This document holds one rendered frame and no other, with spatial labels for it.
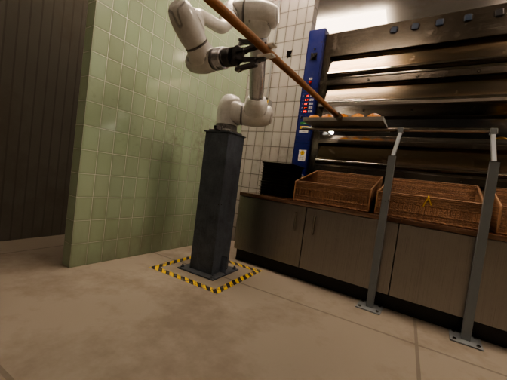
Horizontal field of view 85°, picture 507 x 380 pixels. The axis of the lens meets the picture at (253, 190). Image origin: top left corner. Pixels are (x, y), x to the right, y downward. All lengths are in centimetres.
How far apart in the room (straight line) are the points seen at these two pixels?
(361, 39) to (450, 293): 205
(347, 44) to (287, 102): 71
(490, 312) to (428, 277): 30
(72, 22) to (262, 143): 192
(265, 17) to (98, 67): 107
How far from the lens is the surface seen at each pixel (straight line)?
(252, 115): 196
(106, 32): 220
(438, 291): 197
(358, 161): 251
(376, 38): 282
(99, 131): 207
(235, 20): 101
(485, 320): 202
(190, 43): 130
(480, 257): 188
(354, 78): 272
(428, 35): 276
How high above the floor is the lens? 71
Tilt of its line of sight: 2 degrees down
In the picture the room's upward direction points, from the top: 7 degrees clockwise
